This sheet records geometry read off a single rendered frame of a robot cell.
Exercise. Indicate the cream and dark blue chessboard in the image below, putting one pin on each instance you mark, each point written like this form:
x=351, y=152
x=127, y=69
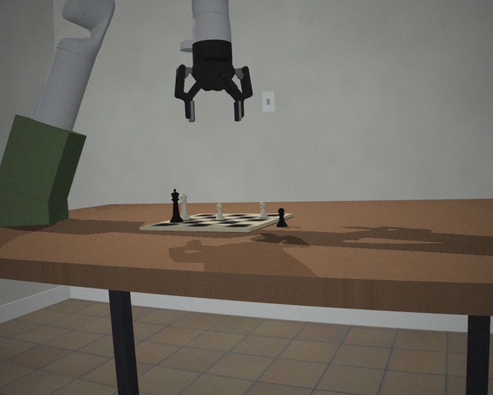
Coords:
x=207, y=222

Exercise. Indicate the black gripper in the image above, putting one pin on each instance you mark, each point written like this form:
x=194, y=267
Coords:
x=213, y=70

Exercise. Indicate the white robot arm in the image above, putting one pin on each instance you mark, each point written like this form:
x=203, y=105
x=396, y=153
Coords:
x=60, y=95

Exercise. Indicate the white pawn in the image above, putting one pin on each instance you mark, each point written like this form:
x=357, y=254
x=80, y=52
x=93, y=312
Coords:
x=219, y=216
x=263, y=213

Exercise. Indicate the white chess queen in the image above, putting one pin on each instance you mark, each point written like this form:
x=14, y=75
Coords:
x=184, y=213

